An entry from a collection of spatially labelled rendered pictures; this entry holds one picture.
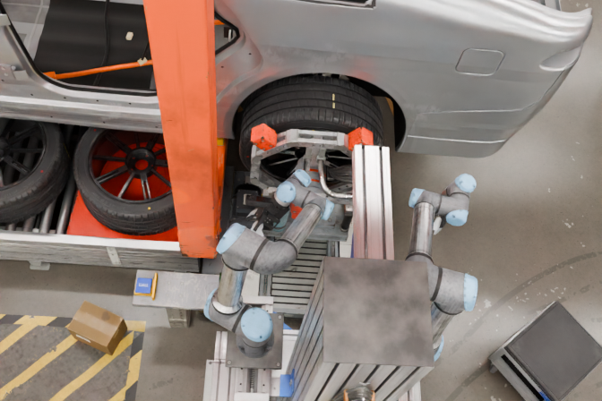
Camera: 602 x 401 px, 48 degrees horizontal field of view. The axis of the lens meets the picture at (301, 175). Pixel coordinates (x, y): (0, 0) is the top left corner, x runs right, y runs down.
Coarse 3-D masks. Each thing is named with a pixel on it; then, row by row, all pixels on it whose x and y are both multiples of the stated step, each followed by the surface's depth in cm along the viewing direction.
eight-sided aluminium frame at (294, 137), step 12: (288, 132) 283; (300, 132) 282; (312, 132) 283; (324, 132) 283; (336, 132) 284; (288, 144) 282; (300, 144) 283; (312, 144) 283; (324, 144) 282; (336, 144) 281; (252, 156) 293; (264, 156) 291; (348, 156) 289; (252, 168) 301; (252, 180) 310; (264, 180) 319; (276, 180) 322
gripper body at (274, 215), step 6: (276, 204) 267; (258, 210) 274; (264, 210) 270; (270, 210) 271; (276, 210) 271; (282, 210) 271; (258, 216) 271; (270, 216) 270; (276, 216) 272; (282, 216) 272; (264, 222) 272; (270, 222) 273; (276, 222) 271; (270, 228) 273
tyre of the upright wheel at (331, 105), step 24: (264, 96) 294; (288, 96) 287; (312, 96) 285; (336, 96) 287; (360, 96) 294; (264, 120) 287; (288, 120) 282; (312, 120) 281; (336, 120) 282; (360, 120) 288; (240, 144) 303
